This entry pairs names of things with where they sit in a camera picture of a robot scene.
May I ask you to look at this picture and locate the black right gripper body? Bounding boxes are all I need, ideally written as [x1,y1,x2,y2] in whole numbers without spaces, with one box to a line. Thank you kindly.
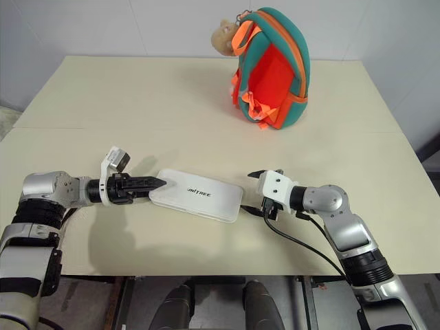
[262,197,281,221]

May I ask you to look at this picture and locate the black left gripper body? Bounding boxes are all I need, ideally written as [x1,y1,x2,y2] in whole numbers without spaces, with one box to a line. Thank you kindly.
[109,173,136,206]

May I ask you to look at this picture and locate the white Unitree box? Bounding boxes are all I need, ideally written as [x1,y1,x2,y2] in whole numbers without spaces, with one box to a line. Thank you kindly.
[148,167,244,224]

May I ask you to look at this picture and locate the orange and teal backpack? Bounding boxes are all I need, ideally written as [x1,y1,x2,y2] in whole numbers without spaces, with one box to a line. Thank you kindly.
[229,7,312,132]

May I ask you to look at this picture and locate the dark rounded shape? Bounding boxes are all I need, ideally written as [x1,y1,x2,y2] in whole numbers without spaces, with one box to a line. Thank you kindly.
[148,284,194,330]
[242,279,287,330]

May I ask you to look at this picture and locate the beige plush toy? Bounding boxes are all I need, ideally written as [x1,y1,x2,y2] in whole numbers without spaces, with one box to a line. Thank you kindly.
[210,18,239,57]

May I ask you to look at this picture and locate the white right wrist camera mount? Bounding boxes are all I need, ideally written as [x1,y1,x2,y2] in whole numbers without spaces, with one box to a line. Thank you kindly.
[257,168,299,216]

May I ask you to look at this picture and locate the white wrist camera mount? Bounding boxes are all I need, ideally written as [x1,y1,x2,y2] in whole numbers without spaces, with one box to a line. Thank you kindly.
[257,168,299,216]
[99,146,133,208]

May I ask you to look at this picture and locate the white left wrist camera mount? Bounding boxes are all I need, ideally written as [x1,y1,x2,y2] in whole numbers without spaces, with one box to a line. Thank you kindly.
[99,146,133,208]

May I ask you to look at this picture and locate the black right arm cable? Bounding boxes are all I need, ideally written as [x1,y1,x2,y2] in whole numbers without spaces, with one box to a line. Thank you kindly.
[263,210,349,278]

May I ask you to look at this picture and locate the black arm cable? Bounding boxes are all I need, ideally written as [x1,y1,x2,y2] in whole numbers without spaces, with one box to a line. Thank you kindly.
[263,210,349,278]
[60,206,79,226]

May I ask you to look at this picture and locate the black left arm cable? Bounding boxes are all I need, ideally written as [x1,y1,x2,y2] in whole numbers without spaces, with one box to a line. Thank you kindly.
[60,206,79,226]

